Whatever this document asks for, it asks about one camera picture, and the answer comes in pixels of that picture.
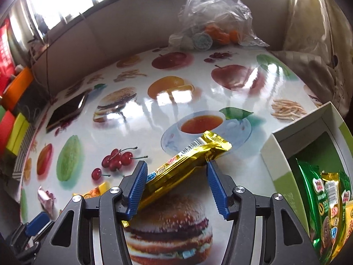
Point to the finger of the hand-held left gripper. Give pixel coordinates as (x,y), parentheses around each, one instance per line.
(37,223)
(18,234)

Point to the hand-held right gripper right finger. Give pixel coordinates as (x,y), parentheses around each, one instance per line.
(217,190)

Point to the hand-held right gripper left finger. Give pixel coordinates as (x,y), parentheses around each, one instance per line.
(135,190)

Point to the pale pink candy wrapper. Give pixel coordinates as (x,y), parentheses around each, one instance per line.
(46,201)

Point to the gold snack bar packet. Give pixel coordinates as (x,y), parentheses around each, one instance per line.
(176,168)
(332,196)

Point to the white green cardboard box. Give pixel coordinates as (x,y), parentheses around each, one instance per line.
(281,171)

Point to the green cookie packet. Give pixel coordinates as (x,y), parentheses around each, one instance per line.
(311,198)
(347,187)

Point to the yellow orange candy packet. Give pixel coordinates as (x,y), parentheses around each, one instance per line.
(95,190)

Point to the black white striped box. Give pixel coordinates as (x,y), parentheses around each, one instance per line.
(19,165)

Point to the yellow green box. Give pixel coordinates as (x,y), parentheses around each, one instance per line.
(18,132)

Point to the red box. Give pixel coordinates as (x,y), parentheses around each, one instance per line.
(7,129)

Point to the dark smartphone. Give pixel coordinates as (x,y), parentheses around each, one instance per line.
(66,111)

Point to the fruit print tablecloth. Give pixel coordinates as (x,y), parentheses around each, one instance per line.
(193,74)

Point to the orange plastic box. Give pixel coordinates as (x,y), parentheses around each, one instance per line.
(19,88)

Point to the round patterned container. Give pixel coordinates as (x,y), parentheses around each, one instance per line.
(202,41)

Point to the orange tangerine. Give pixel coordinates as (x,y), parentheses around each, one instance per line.
(230,36)
(213,30)

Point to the beige patterned curtain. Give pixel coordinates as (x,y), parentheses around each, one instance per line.
(311,33)

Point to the clear plastic bag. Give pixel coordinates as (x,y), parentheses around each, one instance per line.
(209,2)

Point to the red wall hanging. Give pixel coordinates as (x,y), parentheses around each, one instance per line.
(5,49)

